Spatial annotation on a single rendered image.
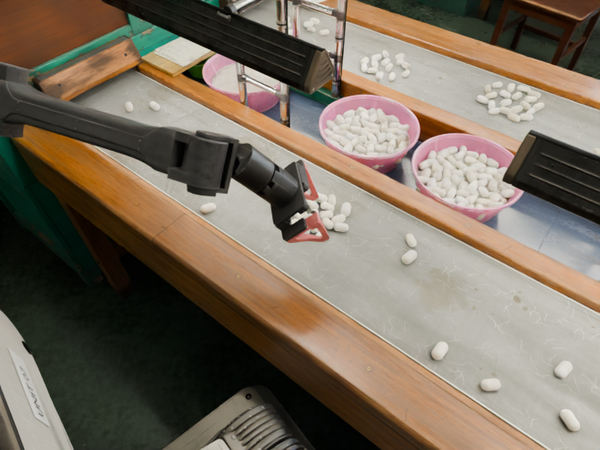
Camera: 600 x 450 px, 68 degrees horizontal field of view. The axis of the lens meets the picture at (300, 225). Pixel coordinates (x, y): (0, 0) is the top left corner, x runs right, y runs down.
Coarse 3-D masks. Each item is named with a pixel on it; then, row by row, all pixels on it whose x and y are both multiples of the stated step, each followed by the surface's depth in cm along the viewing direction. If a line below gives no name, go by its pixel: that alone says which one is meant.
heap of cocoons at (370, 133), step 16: (352, 112) 125; (368, 112) 125; (384, 112) 126; (336, 128) 120; (352, 128) 120; (368, 128) 122; (384, 128) 120; (400, 128) 121; (336, 144) 116; (352, 144) 116; (368, 144) 117; (384, 144) 118; (400, 144) 116; (400, 160) 114
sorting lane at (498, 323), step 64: (192, 128) 121; (320, 192) 105; (320, 256) 93; (384, 256) 93; (448, 256) 93; (384, 320) 84; (448, 320) 84; (512, 320) 84; (576, 320) 84; (448, 384) 76; (512, 384) 76; (576, 384) 76; (576, 448) 69
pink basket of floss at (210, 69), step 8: (216, 56) 140; (208, 64) 137; (216, 64) 140; (224, 64) 143; (208, 72) 137; (208, 80) 136; (216, 88) 128; (232, 96) 128; (248, 96) 128; (256, 96) 128; (264, 96) 130; (272, 96) 132; (248, 104) 131; (256, 104) 132; (264, 104) 134; (272, 104) 137
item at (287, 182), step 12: (276, 168) 68; (288, 168) 74; (276, 180) 67; (288, 180) 68; (300, 180) 71; (264, 192) 67; (276, 192) 67; (288, 192) 69; (300, 192) 69; (276, 204) 70; (288, 204) 70; (300, 204) 68; (276, 216) 70; (288, 216) 69
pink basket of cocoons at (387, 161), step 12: (348, 96) 125; (360, 96) 125; (372, 96) 125; (336, 108) 124; (348, 108) 126; (384, 108) 126; (396, 108) 124; (324, 120) 121; (408, 120) 122; (408, 132) 121; (348, 156) 111; (360, 156) 109; (372, 156) 109; (384, 156) 109; (396, 156) 112; (372, 168) 114; (384, 168) 115
